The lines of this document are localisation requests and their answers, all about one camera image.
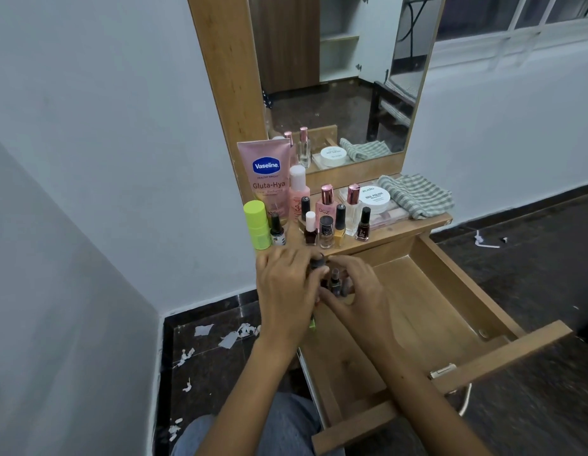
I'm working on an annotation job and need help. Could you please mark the person's left hand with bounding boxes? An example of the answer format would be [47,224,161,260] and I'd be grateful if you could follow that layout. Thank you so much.
[255,246,331,352]

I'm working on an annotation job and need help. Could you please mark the person's right hand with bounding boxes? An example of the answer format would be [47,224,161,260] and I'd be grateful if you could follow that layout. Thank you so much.
[317,255,395,347]

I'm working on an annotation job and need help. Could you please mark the wooden drawer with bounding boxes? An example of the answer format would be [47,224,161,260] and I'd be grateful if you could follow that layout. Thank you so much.
[296,232,574,455]

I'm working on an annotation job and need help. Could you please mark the nude nail polish bottle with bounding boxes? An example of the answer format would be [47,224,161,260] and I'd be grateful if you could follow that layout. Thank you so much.
[318,215,335,249]

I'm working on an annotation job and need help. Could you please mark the maroon nail polish bottle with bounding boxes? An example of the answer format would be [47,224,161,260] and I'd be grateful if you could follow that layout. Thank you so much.
[355,206,372,242]

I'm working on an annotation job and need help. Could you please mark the green cylindrical stick container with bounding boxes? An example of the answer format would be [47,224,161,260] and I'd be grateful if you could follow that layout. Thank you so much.
[243,199,272,251]

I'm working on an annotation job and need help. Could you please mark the yellow nail polish bottle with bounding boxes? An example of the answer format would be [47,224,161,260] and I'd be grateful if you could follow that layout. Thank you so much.
[334,203,347,248]

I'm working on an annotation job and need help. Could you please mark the clear box of mini bottles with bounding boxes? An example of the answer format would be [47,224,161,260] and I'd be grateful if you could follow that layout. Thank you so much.
[339,184,411,229]

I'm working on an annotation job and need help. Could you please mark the pink perfume bottle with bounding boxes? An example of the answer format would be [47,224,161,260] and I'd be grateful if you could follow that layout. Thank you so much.
[315,184,338,229]

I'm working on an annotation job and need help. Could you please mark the white round jar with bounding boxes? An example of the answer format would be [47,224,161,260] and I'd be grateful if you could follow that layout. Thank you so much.
[358,184,392,215]

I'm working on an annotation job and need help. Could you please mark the clear perfume bottle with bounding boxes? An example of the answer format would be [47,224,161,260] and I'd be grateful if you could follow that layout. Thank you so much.
[346,184,362,236]

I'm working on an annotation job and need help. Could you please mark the pink bottle with white cap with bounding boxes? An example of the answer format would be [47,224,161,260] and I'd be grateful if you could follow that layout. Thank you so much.
[288,165,311,222]

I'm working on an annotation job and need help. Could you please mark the green checked cloth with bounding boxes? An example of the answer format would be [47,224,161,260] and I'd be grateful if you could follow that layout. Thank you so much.
[377,173,455,220]

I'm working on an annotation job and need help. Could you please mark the pink Vaseline lotion tube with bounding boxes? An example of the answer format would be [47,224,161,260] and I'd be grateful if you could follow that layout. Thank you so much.
[236,139,293,224]

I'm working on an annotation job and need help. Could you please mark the person's right forearm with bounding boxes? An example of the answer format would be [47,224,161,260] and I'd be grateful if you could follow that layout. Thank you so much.
[369,336,494,456]

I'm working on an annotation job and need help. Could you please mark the person's left forearm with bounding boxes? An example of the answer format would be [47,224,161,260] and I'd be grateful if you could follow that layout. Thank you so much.
[197,336,304,456]

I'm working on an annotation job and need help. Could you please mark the person's grey jeans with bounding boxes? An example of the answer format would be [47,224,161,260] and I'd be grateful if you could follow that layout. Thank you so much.
[172,391,345,456]

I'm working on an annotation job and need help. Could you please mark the torn white paper pile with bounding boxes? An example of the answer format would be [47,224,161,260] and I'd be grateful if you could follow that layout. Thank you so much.
[194,322,262,350]

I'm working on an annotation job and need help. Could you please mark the dressing table mirror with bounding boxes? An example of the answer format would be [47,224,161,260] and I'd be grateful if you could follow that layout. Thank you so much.
[248,0,447,174]

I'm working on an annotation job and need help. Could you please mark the wooden dressing table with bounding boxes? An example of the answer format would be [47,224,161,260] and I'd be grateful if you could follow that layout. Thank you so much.
[187,0,454,371]

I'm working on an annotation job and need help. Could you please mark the white barred window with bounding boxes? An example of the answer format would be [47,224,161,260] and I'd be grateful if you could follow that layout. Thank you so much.
[429,0,588,70]

